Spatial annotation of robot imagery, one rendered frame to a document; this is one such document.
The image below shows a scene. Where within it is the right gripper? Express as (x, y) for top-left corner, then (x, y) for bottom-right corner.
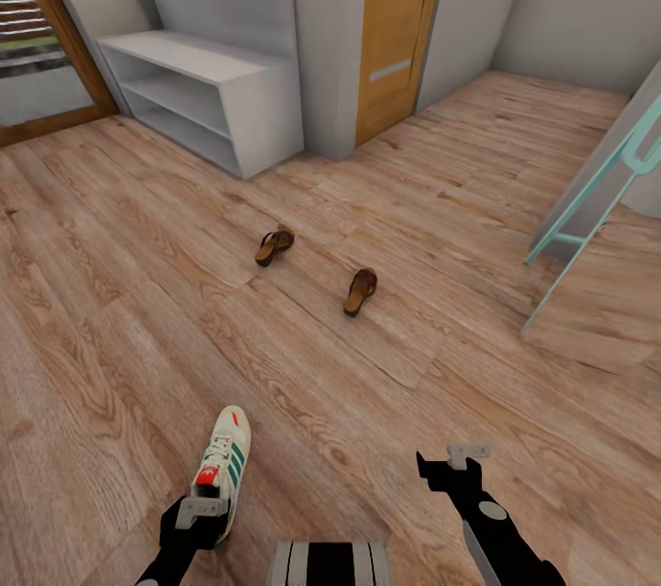
(416, 452), (482, 502)

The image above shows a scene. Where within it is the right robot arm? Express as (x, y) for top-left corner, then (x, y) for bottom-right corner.
(416, 443), (566, 586)

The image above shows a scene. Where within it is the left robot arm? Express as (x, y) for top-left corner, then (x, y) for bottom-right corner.
(135, 497), (231, 586)

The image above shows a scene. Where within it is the gym shoe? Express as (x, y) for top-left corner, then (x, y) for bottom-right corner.
(191, 405), (251, 545)

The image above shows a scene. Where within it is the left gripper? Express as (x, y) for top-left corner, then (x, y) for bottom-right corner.
(159, 497), (231, 568)

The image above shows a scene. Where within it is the sandal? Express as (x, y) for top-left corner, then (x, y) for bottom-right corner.
(344, 267), (377, 317)
(255, 229), (295, 267)

